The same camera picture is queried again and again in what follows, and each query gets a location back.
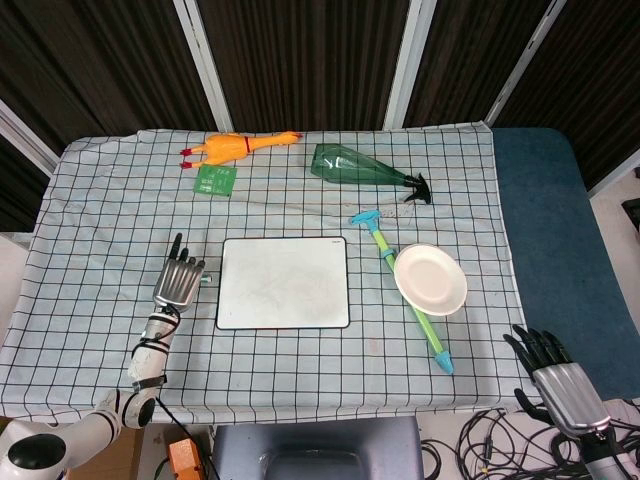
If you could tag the yellow rubber chicken toy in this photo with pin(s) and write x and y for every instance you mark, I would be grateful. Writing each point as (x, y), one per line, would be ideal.
(225, 147)

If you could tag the green blue water pump toy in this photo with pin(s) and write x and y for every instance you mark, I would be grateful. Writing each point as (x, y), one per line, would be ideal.
(382, 245)

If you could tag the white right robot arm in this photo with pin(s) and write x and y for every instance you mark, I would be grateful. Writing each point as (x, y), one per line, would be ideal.
(602, 457)

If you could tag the green whiteboard marker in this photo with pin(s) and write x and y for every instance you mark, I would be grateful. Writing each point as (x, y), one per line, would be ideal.
(207, 279)

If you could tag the checkered white tablecloth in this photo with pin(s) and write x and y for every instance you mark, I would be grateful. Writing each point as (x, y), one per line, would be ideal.
(300, 365)

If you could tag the green printed card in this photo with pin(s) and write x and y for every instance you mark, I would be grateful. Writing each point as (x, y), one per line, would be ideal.
(215, 181)

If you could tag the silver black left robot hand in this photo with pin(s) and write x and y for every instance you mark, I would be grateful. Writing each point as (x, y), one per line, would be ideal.
(175, 282)

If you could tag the white paper plate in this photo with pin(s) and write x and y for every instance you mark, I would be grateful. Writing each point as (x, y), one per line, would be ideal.
(430, 280)

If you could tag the green plastic spray bottle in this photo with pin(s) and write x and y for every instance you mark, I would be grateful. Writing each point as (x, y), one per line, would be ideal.
(350, 167)

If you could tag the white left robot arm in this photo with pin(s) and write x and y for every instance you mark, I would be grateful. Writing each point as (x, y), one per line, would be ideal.
(147, 355)

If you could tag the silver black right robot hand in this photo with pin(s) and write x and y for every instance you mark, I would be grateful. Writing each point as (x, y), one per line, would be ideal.
(565, 390)

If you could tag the orange box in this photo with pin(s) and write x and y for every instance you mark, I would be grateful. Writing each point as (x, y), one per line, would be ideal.
(185, 457)

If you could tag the white dry-erase board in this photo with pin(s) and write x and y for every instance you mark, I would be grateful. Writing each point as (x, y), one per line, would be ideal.
(282, 282)

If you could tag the white partition frame post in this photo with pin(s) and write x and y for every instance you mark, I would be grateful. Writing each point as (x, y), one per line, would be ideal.
(525, 65)
(205, 65)
(407, 65)
(617, 172)
(25, 135)

